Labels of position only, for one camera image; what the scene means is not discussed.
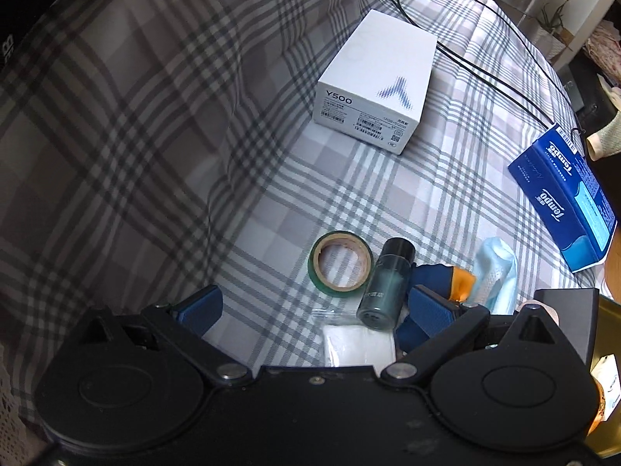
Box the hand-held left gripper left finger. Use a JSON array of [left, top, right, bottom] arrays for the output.
[[73, 285, 253, 388]]

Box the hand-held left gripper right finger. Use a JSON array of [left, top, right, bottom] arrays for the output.
[[381, 285, 569, 390]]

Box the white gauze pad packet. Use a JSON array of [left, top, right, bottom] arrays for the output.
[[323, 323, 397, 369]]

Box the gold tin tray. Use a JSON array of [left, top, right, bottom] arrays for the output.
[[582, 294, 621, 462]]

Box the blue and orange pouch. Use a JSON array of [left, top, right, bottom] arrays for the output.
[[412, 263, 475, 304]]

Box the dark green bottle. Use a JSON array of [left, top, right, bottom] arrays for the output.
[[356, 237, 415, 332]]

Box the green tape roll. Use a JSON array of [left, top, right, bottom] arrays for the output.
[[309, 230, 374, 298]]

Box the grey plaid bed sheet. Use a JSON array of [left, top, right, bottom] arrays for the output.
[[0, 0, 617, 447]]

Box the blue tissue pack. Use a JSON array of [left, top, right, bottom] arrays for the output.
[[508, 123, 618, 273]]

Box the white packet with teal mark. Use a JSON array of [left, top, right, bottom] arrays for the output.
[[589, 354, 621, 423]]

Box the white phone box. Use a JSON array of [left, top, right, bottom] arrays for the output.
[[312, 9, 439, 156]]

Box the black leather sofa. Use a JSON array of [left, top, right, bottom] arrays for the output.
[[558, 58, 621, 180]]

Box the potted plant in white pot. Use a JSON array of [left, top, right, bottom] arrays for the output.
[[534, 2, 578, 59]]

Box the pink floral cloth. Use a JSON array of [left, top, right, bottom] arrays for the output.
[[585, 22, 621, 73]]

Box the dark pillow with white print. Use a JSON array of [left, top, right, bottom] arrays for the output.
[[0, 0, 93, 73]]

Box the black cable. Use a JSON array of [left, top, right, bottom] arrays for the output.
[[378, 0, 580, 134]]

